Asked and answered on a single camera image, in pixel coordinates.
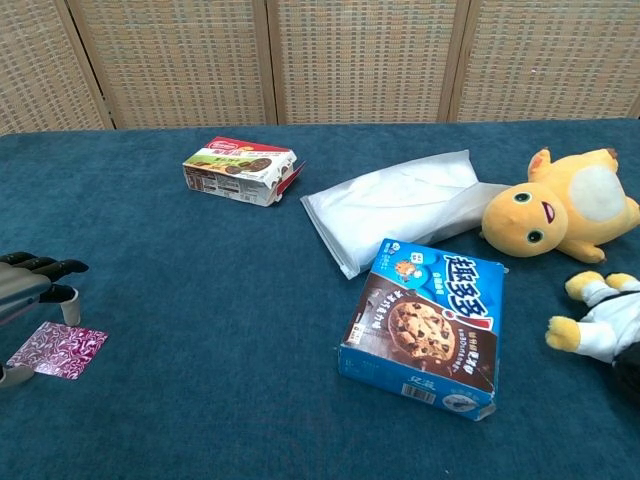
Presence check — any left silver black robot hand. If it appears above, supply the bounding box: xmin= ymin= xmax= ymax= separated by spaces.
xmin=0 ymin=252 xmax=90 ymax=389

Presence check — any pink patterned card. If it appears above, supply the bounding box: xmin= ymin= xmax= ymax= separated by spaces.
xmin=5 ymin=321 xmax=109 ymax=381

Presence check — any blue felt table cloth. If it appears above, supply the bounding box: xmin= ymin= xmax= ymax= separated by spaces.
xmin=0 ymin=118 xmax=640 ymax=480

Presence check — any red green cookie box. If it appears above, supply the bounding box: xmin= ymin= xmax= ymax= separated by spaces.
xmin=182 ymin=136 xmax=307 ymax=208

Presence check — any white plastic bag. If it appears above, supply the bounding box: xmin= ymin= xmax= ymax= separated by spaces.
xmin=299 ymin=148 xmax=514 ymax=280

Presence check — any woven bamboo folding screen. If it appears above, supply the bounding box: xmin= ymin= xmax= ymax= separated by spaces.
xmin=0 ymin=0 xmax=640 ymax=136

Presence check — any blue chocolate cookie box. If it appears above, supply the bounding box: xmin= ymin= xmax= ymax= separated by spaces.
xmin=337 ymin=237 xmax=510 ymax=422

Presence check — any yellow plush toy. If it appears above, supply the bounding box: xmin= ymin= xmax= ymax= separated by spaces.
xmin=479 ymin=146 xmax=640 ymax=265

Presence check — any black white plush doll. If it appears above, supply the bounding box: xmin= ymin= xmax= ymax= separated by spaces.
xmin=544 ymin=270 xmax=640 ymax=401

